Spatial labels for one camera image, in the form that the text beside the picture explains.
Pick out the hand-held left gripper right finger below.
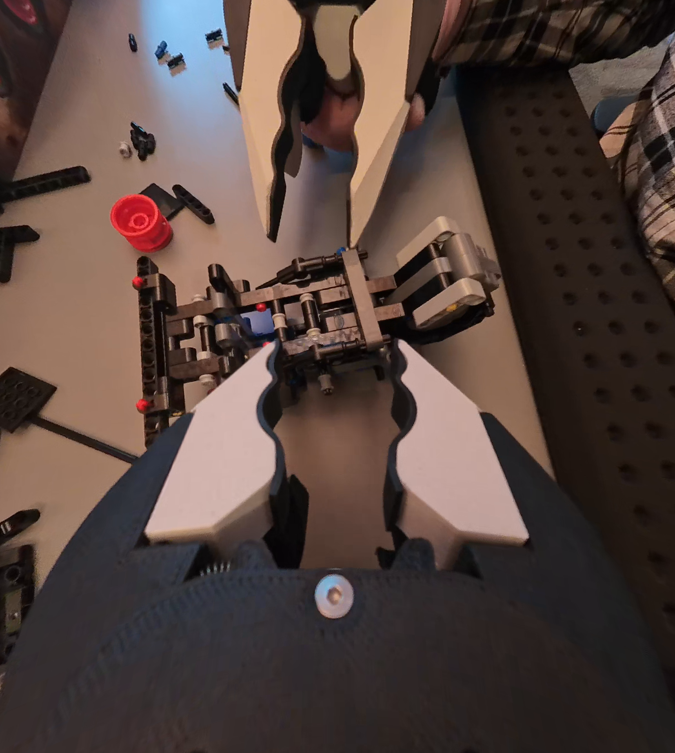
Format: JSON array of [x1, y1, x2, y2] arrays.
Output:
[[386, 341, 529, 551]]

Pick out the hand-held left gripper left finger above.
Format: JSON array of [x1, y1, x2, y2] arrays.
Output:
[[144, 341, 309, 545]]

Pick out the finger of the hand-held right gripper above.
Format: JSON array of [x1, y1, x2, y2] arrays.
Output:
[[346, 0, 420, 248], [237, 0, 315, 243]]

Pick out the toy truck chassis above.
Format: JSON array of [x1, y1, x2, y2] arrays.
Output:
[[133, 216, 503, 451]]

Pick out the person's right forearm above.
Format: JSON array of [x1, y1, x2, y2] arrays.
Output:
[[431, 0, 675, 70]]

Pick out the grey desk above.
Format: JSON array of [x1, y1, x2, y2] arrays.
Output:
[[0, 0, 556, 695]]

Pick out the small black connector piece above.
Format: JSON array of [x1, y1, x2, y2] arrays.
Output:
[[129, 122, 156, 161]]

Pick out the short black beam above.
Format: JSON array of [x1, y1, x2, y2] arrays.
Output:
[[171, 184, 216, 226]]

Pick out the black flat square panel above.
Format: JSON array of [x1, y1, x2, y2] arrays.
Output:
[[139, 184, 185, 222]]

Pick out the red wheel rim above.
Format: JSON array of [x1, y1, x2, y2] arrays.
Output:
[[109, 194, 173, 253]]

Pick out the black grid plate on axle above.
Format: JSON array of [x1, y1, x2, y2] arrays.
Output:
[[0, 367, 138, 463]]

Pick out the monster truck toy box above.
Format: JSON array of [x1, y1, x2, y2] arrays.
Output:
[[0, 0, 73, 192]]

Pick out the person's plaid shirt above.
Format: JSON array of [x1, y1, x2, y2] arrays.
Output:
[[599, 0, 675, 396]]

